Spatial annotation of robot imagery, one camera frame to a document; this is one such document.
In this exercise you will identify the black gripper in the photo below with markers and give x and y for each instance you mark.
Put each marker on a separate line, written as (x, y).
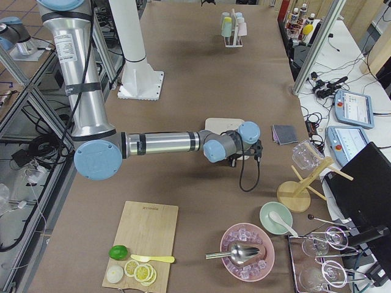
(233, 161)

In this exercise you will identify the cream rabbit tray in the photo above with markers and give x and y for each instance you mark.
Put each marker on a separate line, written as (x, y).
(223, 123)

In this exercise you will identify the green cup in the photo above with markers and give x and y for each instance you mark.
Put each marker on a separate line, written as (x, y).
(226, 29)

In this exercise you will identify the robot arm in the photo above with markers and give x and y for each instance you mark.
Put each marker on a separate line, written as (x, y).
(100, 149)

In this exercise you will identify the wooden cup tree stand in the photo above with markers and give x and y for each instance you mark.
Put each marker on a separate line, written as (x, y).
(295, 194)

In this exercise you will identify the clear glass cup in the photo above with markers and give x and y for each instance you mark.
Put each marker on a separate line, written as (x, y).
(306, 156)

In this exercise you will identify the pink cup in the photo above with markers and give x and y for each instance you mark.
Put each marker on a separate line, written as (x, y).
(242, 29)

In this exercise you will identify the grey folded cloth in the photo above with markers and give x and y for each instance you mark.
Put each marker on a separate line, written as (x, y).
(284, 134)

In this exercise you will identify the white ceramic spoon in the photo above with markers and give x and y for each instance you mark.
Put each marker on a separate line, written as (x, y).
(274, 216)

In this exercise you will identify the metal scoop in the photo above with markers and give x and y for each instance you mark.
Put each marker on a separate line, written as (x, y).
(238, 252)

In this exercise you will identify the blue teach pendant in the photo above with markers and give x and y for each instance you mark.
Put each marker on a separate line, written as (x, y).
(346, 142)
(354, 109)

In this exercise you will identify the pink ice bowl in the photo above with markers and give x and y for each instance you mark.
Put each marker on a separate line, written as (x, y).
(258, 267)

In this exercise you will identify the wooden cutting board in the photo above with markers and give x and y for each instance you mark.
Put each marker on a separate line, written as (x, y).
(146, 229)

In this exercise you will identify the wine glass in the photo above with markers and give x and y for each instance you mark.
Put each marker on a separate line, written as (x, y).
(319, 243)
(325, 278)

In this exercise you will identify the yellow plastic knife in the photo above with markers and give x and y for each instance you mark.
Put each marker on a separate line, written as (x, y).
(165, 259)

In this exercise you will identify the lemon slices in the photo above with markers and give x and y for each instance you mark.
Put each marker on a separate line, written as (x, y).
(143, 273)

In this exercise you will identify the green lime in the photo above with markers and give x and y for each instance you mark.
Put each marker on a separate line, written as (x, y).
(118, 252)

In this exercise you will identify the peeled white onion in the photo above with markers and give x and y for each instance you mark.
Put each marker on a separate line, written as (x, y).
(114, 274)

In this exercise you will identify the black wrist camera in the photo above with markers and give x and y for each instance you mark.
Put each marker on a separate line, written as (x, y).
(256, 150)

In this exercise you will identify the white wire cup rack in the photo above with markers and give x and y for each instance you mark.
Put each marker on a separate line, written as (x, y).
(234, 41)

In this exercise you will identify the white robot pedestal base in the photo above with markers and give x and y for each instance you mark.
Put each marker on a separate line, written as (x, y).
(139, 79)

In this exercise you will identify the aluminium frame post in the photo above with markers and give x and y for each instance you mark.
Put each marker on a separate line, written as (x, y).
(320, 40)

